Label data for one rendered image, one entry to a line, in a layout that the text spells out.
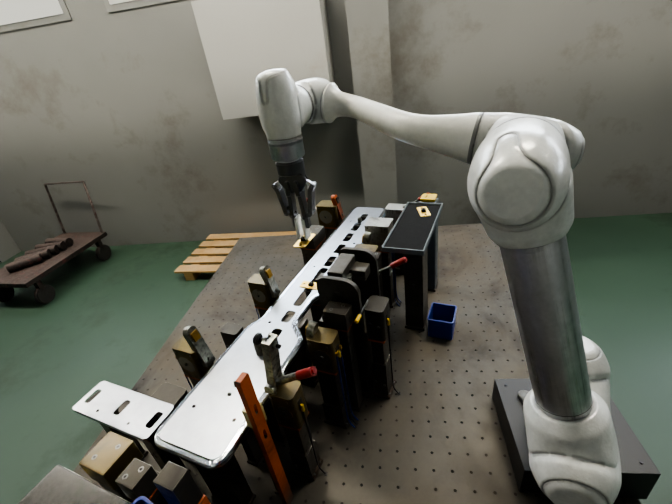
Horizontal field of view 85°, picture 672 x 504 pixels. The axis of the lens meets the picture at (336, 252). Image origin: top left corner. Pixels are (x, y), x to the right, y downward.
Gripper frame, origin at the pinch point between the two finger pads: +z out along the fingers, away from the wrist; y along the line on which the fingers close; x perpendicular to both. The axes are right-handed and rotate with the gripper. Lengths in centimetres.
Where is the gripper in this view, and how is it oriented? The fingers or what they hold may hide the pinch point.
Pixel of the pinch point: (302, 227)
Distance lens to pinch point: 106.8
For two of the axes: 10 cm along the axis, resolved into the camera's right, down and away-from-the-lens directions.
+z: 1.3, 8.6, 4.9
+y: -9.3, -0.7, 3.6
